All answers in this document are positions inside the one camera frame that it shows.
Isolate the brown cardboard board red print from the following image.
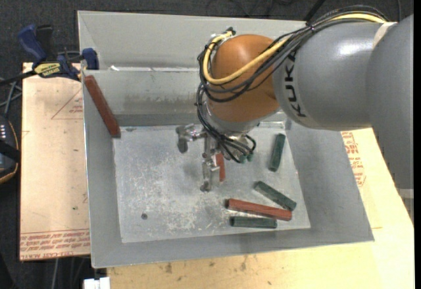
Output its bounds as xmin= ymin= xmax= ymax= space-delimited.
xmin=19 ymin=62 xmax=384 ymax=262

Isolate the dark green flat block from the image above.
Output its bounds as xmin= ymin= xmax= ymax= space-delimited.
xmin=253 ymin=180 xmax=298 ymax=212
xmin=228 ymin=215 xmax=278 ymax=230
xmin=268 ymin=132 xmax=287 ymax=173

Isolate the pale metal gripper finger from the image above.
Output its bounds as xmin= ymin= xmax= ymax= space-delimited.
xmin=199 ymin=161 xmax=221 ymax=193

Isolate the black cylinder on white bracket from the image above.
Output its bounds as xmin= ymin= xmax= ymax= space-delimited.
xmin=175 ymin=123 xmax=202 ymax=155

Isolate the red-brown block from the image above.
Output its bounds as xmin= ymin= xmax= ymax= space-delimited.
xmin=214 ymin=152 xmax=227 ymax=183
xmin=84 ymin=74 xmax=122 ymax=139
xmin=224 ymin=197 xmax=293 ymax=223

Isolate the grey metal bin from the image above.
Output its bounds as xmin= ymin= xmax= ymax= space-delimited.
xmin=77 ymin=10 xmax=376 ymax=269

